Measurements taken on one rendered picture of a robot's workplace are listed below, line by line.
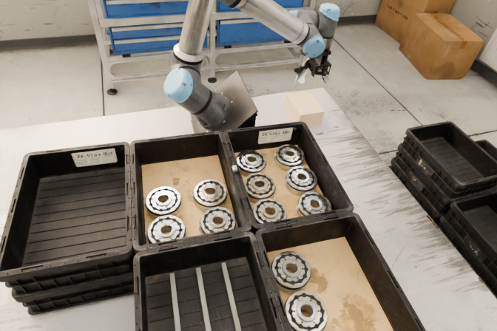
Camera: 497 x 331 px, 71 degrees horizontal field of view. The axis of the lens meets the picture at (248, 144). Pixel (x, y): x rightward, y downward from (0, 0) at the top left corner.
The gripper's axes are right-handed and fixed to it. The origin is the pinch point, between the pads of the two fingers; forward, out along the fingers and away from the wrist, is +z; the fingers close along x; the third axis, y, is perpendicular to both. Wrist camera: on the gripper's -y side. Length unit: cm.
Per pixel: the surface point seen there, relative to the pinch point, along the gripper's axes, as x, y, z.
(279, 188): -33, 49, 4
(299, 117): -6.1, 8.1, 10.9
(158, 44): -51, -142, 51
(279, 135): -26.5, 29.9, -1.7
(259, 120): -21.3, -0.7, 17.3
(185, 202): -63, 46, 4
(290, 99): -5.8, -3.7, 9.8
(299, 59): 73, -139, 75
